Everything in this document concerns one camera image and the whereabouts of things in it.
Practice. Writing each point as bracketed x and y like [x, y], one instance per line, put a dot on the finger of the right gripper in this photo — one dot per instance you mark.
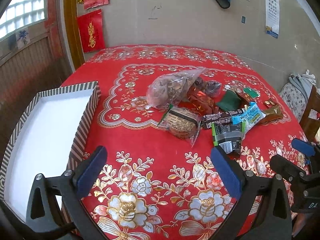
[310, 149]
[290, 171]

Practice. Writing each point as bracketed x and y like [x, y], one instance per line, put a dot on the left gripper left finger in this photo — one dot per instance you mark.
[55, 210]

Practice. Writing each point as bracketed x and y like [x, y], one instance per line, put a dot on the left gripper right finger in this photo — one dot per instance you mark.
[273, 219]

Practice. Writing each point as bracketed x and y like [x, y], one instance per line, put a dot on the gold foil snack packet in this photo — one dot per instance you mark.
[272, 114]

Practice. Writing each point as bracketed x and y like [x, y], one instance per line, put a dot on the light blue sachima packet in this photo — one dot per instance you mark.
[251, 116]

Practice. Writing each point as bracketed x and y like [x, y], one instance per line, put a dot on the green black snack packet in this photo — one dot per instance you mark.
[228, 136]

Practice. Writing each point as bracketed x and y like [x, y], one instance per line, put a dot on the small green jelly cup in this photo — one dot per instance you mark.
[251, 92]

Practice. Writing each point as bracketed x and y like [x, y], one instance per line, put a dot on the dark green snack packet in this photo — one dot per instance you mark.
[229, 102]

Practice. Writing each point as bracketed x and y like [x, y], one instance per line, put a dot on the dark brown chocolate bar wrapper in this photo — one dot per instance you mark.
[219, 118]

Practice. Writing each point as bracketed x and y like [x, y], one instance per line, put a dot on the red foil snack packet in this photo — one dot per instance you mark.
[201, 101]

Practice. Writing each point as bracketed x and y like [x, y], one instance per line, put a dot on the dark candy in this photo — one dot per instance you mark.
[212, 88]

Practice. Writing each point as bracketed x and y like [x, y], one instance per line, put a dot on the clear packet of round biscuits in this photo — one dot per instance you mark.
[182, 123]

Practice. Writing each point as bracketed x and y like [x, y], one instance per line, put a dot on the clear bag of dried snacks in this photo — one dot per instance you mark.
[171, 89]

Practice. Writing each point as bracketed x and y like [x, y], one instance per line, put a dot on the small red brown snack packet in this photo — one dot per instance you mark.
[244, 97]

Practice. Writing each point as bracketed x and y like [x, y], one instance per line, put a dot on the wooden chair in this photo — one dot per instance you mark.
[309, 122]

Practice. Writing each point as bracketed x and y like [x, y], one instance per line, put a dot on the floral fabric bundle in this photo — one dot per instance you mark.
[296, 92]

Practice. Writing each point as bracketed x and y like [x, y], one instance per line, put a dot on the small gold wrapped candy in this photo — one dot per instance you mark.
[269, 103]

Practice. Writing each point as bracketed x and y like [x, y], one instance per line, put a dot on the striped white cardboard box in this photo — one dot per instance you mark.
[49, 138]

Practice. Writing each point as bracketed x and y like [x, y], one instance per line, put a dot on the red floral tablecloth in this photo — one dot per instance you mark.
[162, 185]

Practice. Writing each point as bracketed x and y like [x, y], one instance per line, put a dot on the eye chart poster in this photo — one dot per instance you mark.
[272, 17]

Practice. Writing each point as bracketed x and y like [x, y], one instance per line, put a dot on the red paper bag lower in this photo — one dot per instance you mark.
[91, 31]

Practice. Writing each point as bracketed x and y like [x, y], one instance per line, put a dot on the glass block window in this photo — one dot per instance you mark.
[21, 13]

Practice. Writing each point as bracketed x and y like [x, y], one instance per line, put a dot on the wooden door frame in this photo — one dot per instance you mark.
[72, 32]

